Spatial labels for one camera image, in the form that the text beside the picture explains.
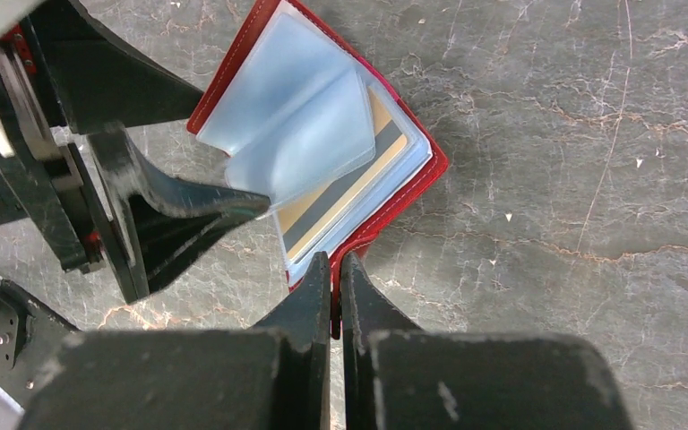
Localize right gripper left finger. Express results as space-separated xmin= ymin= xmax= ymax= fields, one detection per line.
xmin=20 ymin=252 xmax=331 ymax=429

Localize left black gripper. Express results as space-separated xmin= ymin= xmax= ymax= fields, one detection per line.
xmin=0 ymin=0 xmax=271 ymax=404

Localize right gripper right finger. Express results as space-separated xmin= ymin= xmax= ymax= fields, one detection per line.
xmin=340 ymin=253 xmax=632 ymax=429

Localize red card holder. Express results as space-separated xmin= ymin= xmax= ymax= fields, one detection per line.
xmin=187 ymin=1 xmax=448 ymax=338

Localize gold striped credit card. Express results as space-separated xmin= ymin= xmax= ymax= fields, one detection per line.
xmin=277 ymin=88 xmax=409 ymax=262

